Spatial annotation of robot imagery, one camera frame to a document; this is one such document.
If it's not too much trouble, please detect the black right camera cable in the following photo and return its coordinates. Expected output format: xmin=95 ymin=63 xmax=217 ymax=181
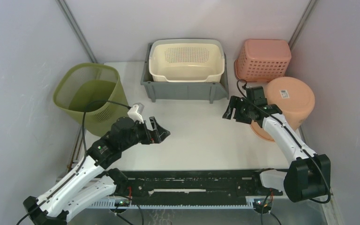
xmin=236 ymin=79 xmax=332 ymax=205

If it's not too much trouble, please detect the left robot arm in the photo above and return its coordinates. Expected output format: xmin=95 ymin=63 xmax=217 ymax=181
xmin=23 ymin=117 xmax=171 ymax=225

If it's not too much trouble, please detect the right aluminium frame post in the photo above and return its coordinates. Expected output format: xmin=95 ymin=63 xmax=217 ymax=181
xmin=288 ymin=0 xmax=319 ymax=51

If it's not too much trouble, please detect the cream perforated plastic basket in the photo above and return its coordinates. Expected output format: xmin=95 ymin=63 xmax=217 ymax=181
xmin=148 ymin=38 xmax=225 ymax=83

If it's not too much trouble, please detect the orange plastic bucket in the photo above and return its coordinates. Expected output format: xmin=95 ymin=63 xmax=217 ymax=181
xmin=263 ymin=77 xmax=315 ymax=131

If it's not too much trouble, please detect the aluminium front rail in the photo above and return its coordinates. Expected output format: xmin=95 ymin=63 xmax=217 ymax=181
xmin=51 ymin=177 xmax=334 ymax=210

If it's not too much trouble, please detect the aluminium frame post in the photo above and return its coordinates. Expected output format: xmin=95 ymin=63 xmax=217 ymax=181
xmin=56 ymin=0 xmax=98 ymax=63
xmin=288 ymin=0 xmax=319 ymax=51

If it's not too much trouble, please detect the left aluminium frame post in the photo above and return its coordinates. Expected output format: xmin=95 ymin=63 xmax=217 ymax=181
xmin=56 ymin=0 xmax=98 ymax=63

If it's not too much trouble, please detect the pink perforated plastic basket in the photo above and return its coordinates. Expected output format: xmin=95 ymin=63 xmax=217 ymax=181
xmin=234 ymin=39 xmax=292 ymax=82

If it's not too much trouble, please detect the grey plastic storage bin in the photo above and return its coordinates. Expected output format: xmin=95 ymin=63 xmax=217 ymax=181
xmin=140 ymin=43 xmax=229 ymax=104

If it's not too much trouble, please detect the green perforated waste bin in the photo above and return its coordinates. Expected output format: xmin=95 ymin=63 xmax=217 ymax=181
xmin=53 ymin=63 xmax=128 ymax=136

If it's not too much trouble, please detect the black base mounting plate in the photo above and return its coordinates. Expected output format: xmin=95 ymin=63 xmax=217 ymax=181
xmin=98 ymin=169 xmax=289 ymax=206

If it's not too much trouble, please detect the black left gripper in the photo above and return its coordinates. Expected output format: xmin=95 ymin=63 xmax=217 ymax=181
xmin=120 ymin=117 xmax=170 ymax=151

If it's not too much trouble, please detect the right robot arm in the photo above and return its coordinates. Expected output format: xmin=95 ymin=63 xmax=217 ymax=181
xmin=222 ymin=86 xmax=331 ymax=204

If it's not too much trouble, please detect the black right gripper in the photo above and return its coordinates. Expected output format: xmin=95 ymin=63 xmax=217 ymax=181
xmin=222 ymin=96 xmax=254 ymax=125

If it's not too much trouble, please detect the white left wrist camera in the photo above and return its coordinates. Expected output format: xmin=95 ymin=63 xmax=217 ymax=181
xmin=127 ymin=103 xmax=144 ymax=124

